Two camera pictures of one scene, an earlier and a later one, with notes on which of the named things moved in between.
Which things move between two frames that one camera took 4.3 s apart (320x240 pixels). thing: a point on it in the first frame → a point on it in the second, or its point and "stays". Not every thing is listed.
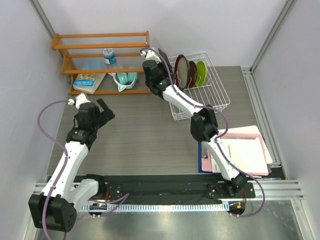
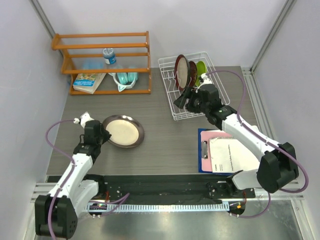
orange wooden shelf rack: x=55 y=45 stays
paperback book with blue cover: x=88 y=82 stays
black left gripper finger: x=106 y=115 → x=106 y=136
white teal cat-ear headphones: x=124 y=80 stays
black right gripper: x=166 y=74 → x=187 y=94
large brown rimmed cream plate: x=165 y=57 → x=126 y=131
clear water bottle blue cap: x=109 y=56 stays
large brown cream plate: x=182 y=72 stays
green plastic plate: x=201 y=73 stays
